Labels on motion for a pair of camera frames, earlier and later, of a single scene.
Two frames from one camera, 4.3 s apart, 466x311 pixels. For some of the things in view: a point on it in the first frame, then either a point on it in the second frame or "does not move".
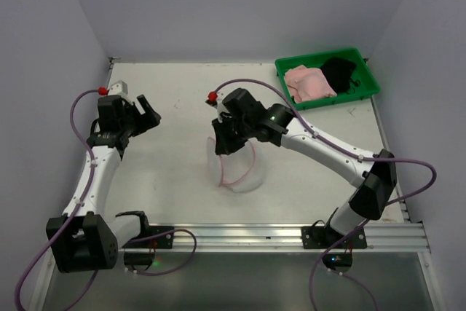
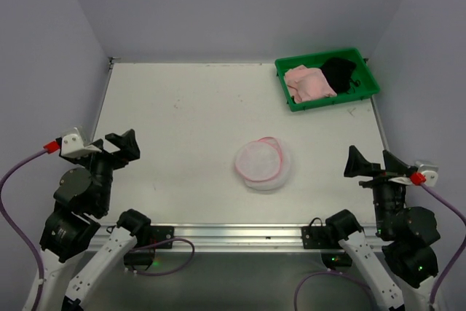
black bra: [338, 72] does not move
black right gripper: [228, 130] -> [381, 180]
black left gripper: [135, 115] -> [100, 156]
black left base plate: [162, 242] does not move
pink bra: [307, 84] does not move
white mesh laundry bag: [239, 170] -> [262, 164]
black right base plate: [323, 237] does not move
